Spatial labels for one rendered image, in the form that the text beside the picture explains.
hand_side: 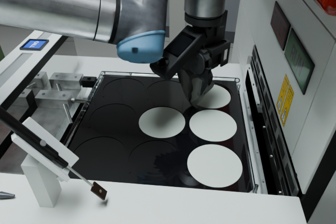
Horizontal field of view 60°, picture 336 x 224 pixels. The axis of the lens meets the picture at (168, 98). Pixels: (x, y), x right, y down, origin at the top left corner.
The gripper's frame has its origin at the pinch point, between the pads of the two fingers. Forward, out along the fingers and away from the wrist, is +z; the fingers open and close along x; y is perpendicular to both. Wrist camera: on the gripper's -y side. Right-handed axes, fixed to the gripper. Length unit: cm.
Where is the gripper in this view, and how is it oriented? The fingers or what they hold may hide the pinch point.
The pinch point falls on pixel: (190, 102)
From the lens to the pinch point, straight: 65.6
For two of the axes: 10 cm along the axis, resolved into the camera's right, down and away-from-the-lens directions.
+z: 0.0, 8.0, 6.0
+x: -6.9, -4.4, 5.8
